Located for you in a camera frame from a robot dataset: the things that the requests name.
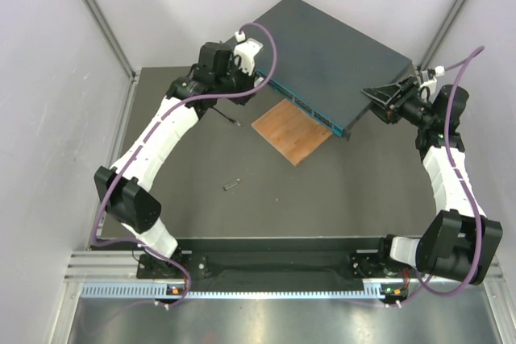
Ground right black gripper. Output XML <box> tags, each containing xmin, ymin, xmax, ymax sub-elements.
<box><xmin>360</xmin><ymin>77</ymin><xmax>434</xmax><ymax>128</ymax></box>

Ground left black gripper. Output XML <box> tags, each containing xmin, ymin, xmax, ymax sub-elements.
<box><xmin>214</xmin><ymin>58</ymin><xmax>257</xmax><ymax>106</ymax></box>

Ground black ethernet cable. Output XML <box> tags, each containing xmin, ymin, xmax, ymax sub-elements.
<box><xmin>213</xmin><ymin>106</ymin><xmax>242</xmax><ymax>125</ymax></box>

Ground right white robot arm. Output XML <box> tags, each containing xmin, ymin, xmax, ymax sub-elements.
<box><xmin>362</xmin><ymin>77</ymin><xmax>503</xmax><ymax>285</ymax></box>

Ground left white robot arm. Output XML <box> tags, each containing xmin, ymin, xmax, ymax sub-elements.
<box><xmin>94</xmin><ymin>39</ymin><xmax>263</xmax><ymax>277</ymax></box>

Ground wooden board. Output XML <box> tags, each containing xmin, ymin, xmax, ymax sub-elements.
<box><xmin>252</xmin><ymin>99</ymin><xmax>332</xmax><ymax>166</ymax></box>

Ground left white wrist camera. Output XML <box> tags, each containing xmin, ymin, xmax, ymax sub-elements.
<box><xmin>233</xmin><ymin>31</ymin><xmax>263</xmax><ymax>76</ymax></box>

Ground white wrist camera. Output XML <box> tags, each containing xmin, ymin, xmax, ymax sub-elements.
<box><xmin>417</xmin><ymin>65</ymin><xmax>445</xmax><ymax>89</ymax></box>
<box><xmin>233</xmin><ymin>31</ymin><xmax>263</xmax><ymax>76</ymax></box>

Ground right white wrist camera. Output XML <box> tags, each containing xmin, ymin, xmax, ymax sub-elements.
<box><xmin>417</xmin><ymin>65</ymin><xmax>445</xmax><ymax>89</ymax></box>

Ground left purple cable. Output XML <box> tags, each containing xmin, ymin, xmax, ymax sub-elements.
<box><xmin>90</xmin><ymin>23</ymin><xmax>278</xmax><ymax>307</ymax></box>

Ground purple cable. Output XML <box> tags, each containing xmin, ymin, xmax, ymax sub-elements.
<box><xmin>90</xmin><ymin>23</ymin><xmax>278</xmax><ymax>307</ymax></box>
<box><xmin>398</xmin><ymin>45</ymin><xmax>485</xmax><ymax>308</ymax></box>

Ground blue network switch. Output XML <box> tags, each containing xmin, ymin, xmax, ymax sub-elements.
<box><xmin>253</xmin><ymin>0</ymin><xmax>413</xmax><ymax>139</ymax></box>

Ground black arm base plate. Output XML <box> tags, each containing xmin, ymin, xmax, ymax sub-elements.
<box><xmin>91</xmin><ymin>237</ymin><xmax>414</xmax><ymax>293</ymax></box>

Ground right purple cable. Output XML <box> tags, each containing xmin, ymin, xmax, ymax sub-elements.
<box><xmin>398</xmin><ymin>45</ymin><xmax>485</xmax><ymax>308</ymax></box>

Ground slotted cable duct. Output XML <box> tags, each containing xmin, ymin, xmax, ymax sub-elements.
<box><xmin>80</xmin><ymin>283</ymin><xmax>406</xmax><ymax>300</ymax></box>

